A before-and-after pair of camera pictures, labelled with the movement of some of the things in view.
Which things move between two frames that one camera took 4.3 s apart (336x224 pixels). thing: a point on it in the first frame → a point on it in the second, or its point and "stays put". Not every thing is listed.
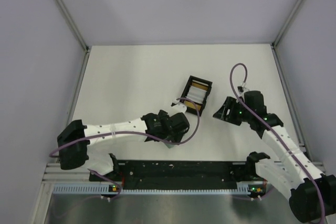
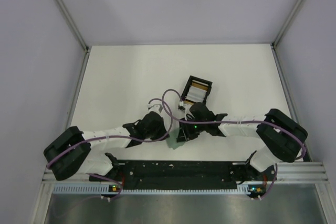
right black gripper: x=230 y=103 → x=185 y=134
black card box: x=197 y=89 stays put
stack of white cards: x=196 y=94 stays put
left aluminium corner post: x=69 y=18 stays put
